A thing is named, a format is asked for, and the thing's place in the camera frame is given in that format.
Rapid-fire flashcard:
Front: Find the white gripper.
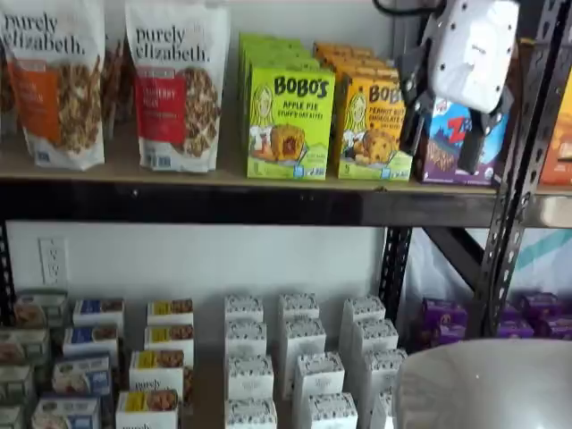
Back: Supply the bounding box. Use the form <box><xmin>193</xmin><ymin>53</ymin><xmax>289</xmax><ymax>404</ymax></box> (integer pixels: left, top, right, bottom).
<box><xmin>397</xmin><ymin>0</ymin><xmax>520</xmax><ymax>175</ymax></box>

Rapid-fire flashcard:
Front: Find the green Bobo's apple pie box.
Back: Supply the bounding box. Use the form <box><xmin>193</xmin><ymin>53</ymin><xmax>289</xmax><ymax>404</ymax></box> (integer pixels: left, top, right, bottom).
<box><xmin>239</xmin><ymin>31</ymin><xmax>303</xmax><ymax>148</ymax></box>
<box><xmin>243</xmin><ymin>55</ymin><xmax>324</xmax><ymax>157</ymax></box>
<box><xmin>240</xmin><ymin>44</ymin><xmax>314</xmax><ymax>153</ymax></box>
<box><xmin>247</xmin><ymin>62</ymin><xmax>336</xmax><ymax>181</ymax></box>

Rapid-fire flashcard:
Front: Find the purple blue Zbar box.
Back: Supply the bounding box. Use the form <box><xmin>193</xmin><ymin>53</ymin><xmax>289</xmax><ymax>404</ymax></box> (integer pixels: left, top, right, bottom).
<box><xmin>413</xmin><ymin>96</ymin><xmax>509</xmax><ymax>187</ymax></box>

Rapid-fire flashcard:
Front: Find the orange Bobo's peanut butter box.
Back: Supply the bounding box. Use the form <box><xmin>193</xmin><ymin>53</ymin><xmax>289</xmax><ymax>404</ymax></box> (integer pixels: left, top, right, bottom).
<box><xmin>312</xmin><ymin>42</ymin><xmax>375</xmax><ymax>59</ymax></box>
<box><xmin>338</xmin><ymin>73</ymin><xmax>415</xmax><ymax>182</ymax></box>
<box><xmin>321</xmin><ymin>53</ymin><xmax>390</xmax><ymax>71</ymax></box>
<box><xmin>330</xmin><ymin>64</ymin><xmax>401</xmax><ymax>84</ymax></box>

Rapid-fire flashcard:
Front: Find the orange snack box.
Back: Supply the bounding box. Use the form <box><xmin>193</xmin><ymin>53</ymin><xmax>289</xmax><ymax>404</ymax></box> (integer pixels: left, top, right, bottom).
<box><xmin>538</xmin><ymin>105</ymin><xmax>572</xmax><ymax>187</ymax></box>

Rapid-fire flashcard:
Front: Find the purple snack box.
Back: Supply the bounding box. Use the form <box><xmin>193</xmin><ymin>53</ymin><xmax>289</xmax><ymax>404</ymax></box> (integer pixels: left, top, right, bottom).
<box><xmin>520</xmin><ymin>292</ymin><xmax>559</xmax><ymax>319</ymax></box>
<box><xmin>499</xmin><ymin>317</ymin><xmax>536</xmax><ymax>341</ymax></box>
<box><xmin>422</xmin><ymin>298</ymin><xmax>468</xmax><ymax>326</ymax></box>
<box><xmin>435</xmin><ymin>322</ymin><xmax>475</xmax><ymax>349</ymax></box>
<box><xmin>535</xmin><ymin>315</ymin><xmax>572</xmax><ymax>341</ymax></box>

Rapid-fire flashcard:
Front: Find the white patterned pastry box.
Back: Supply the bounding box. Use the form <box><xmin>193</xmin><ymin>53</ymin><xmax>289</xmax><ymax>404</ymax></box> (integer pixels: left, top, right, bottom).
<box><xmin>342</xmin><ymin>297</ymin><xmax>386</xmax><ymax>358</ymax></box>
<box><xmin>293</xmin><ymin>352</ymin><xmax>345</xmax><ymax>403</ymax></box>
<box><xmin>362</xmin><ymin>348</ymin><xmax>408</xmax><ymax>403</ymax></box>
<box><xmin>280</xmin><ymin>293</ymin><xmax>321</xmax><ymax>322</ymax></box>
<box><xmin>224</xmin><ymin>397</ymin><xmax>278</xmax><ymax>429</ymax></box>
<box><xmin>369</xmin><ymin>391</ymin><xmax>401</xmax><ymax>429</ymax></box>
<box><xmin>306</xmin><ymin>392</ymin><xmax>358</xmax><ymax>429</ymax></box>
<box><xmin>223</xmin><ymin>294</ymin><xmax>265</xmax><ymax>322</ymax></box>
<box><xmin>352</xmin><ymin>319</ymin><xmax>399</xmax><ymax>358</ymax></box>
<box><xmin>224</xmin><ymin>319</ymin><xmax>268</xmax><ymax>358</ymax></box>
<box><xmin>281</xmin><ymin>317</ymin><xmax>326</xmax><ymax>385</ymax></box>
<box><xmin>227</xmin><ymin>355</ymin><xmax>274</xmax><ymax>400</ymax></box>

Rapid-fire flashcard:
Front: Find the wooden shelf board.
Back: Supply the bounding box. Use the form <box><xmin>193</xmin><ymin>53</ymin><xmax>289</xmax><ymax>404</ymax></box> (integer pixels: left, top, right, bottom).
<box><xmin>0</xmin><ymin>120</ymin><xmax>572</xmax><ymax>196</ymax></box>
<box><xmin>0</xmin><ymin>285</ymin><xmax>412</xmax><ymax>429</ymax></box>

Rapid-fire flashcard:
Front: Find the yellow label granola box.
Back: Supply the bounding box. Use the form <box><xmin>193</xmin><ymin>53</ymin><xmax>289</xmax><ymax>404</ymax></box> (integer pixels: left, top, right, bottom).
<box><xmin>129</xmin><ymin>350</ymin><xmax>185</xmax><ymax>394</ymax></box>
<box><xmin>114</xmin><ymin>391</ymin><xmax>180</xmax><ymax>429</ymax></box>
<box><xmin>143</xmin><ymin>324</ymin><xmax>194</xmax><ymax>353</ymax></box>
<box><xmin>146</xmin><ymin>299</ymin><xmax>194</xmax><ymax>326</ymax></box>

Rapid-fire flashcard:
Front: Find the blue flax cereal box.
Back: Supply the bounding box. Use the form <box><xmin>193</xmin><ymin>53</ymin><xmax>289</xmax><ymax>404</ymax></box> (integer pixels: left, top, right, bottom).
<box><xmin>30</xmin><ymin>395</ymin><xmax>102</xmax><ymax>429</ymax></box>
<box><xmin>72</xmin><ymin>298</ymin><xmax>124</xmax><ymax>326</ymax></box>
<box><xmin>62</xmin><ymin>325</ymin><xmax>120</xmax><ymax>355</ymax></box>
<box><xmin>52</xmin><ymin>355</ymin><xmax>113</xmax><ymax>395</ymax></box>

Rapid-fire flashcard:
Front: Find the green white cereal box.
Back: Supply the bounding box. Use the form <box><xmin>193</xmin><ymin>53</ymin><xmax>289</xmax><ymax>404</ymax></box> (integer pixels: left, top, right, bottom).
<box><xmin>0</xmin><ymin>364</ymin><xmax>35</xmax><ymax>404</ymax></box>
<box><xmin>0</xmin><ymin>404</ymin><xmax>23</xmax><ymax>429</ymax></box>
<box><xmin>13</xmin><ymin>290</ymin><xmax>68</xmax><ymax>328</ymax></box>
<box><xmin>0</xmin><ymin>328</ymin><xmax>50</xmax><ymax>364</ymax></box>

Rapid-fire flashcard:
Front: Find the translucent plastic sheet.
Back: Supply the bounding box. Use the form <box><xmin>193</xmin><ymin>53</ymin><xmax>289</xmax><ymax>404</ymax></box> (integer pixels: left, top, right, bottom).
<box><xmin>408</xmin><ymin>227</ymin><xmax>572</xmax><ymax>341</ymax></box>

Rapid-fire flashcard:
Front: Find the red label granola bag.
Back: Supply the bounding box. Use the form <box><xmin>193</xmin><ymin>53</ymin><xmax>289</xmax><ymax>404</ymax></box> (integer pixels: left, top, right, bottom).
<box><xmin>123</xmin><ymin>0</ymin><xmax>230</xmax><ymax>174</ymax></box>

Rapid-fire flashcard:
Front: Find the white granola bag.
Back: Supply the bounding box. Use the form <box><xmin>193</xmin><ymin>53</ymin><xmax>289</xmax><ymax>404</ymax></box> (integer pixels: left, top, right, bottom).
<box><xmin>101</xmin><ymin>38</ymin><xmax>135</xmax><ymax>140</ymax></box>
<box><xmin>0</xmin><ymin>44</ymin><xmax>19</xmax><ymax>144</ymax></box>

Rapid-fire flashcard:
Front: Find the orange label granola bag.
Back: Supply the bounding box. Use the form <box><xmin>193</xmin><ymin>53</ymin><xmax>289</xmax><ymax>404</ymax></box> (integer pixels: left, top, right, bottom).
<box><xmin>0</xmin><ymin>0</ymin><xmax>107</xmax><ymax>172</ymax></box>

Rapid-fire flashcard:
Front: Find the black metal shelf frame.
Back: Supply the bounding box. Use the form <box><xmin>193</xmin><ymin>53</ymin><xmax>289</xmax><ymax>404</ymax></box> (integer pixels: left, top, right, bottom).
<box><xmin>0</xmin><ymin>0</ymin><xmax>572</xmax><ymax>354</ymax></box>

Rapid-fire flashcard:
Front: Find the white wall outlet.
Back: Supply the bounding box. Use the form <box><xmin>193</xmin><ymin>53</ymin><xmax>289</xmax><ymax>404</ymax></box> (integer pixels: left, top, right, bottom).
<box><xmin>38</xmin><ymin>236</ymin><xmax>69</xmax><ymax>286</ymax></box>

